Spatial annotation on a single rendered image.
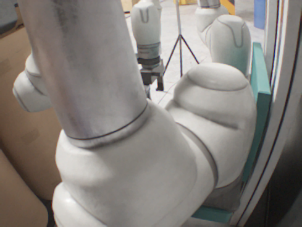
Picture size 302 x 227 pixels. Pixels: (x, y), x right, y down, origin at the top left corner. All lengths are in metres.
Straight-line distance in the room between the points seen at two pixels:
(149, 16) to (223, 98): 0.49
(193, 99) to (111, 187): 0.18
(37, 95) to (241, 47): 0.63
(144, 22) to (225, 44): 0.28
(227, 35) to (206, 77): 0.44
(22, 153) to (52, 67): 0.85
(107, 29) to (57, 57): 0.05
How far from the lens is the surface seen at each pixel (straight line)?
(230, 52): 0.77
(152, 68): 0.81
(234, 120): 0.32
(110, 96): 0.19
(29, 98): 0.46
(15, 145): 1.00
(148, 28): 0.74
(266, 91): 0.45
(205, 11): 0.93
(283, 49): 0.42
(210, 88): 0.32
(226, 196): 0.48
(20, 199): 1.02
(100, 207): 0.23
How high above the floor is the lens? 1.15
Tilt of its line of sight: 36 degrees down
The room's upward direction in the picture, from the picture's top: 8 degrees counter-clockwise
